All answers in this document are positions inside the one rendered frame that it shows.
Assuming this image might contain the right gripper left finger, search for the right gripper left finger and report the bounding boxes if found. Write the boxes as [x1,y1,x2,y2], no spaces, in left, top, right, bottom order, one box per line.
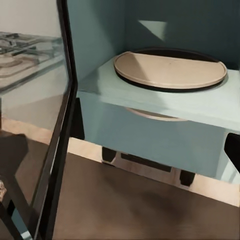
[0,133,26,193]

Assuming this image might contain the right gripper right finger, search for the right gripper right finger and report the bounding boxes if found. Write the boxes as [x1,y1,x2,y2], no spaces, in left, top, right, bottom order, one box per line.
[224,132,240,173]

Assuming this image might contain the microwave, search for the microwave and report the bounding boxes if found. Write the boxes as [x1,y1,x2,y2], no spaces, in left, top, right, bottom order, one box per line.
[0,0,240,240]

